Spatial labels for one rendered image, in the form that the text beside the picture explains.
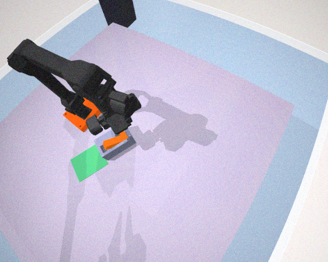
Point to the orange l-shaped part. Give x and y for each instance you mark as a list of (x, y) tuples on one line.
[(110, 143)]

